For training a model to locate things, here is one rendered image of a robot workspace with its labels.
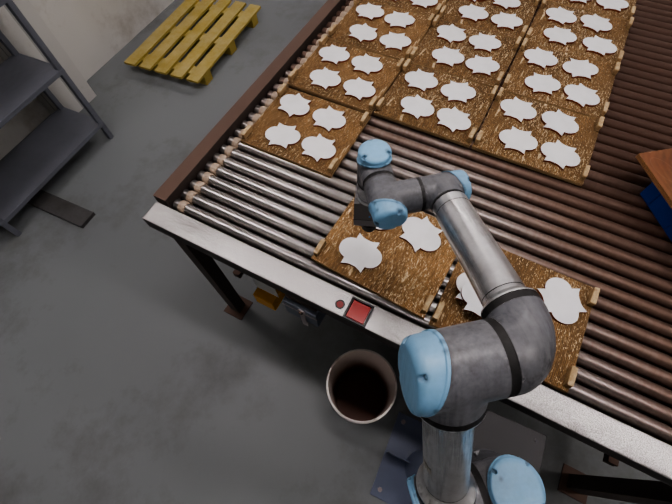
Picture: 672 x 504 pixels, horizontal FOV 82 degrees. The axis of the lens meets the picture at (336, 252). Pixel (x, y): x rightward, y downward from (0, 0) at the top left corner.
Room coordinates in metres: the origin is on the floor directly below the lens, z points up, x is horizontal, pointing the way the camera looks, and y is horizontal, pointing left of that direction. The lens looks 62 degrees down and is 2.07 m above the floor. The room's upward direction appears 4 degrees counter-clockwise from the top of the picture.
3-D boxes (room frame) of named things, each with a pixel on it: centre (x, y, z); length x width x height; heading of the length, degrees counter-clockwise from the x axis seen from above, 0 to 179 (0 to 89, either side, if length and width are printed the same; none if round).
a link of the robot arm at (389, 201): (0.48, -0.13, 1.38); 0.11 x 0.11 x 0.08; 7
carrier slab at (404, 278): (0.61, -0.18, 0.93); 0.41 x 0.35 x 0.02; 55
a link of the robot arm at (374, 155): (0.58, -0.10, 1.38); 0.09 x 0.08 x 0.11; 7
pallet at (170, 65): (3.25, 1.05, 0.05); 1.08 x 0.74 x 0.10; 151
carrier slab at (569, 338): (0.37, -0.53, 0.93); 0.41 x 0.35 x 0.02; 57
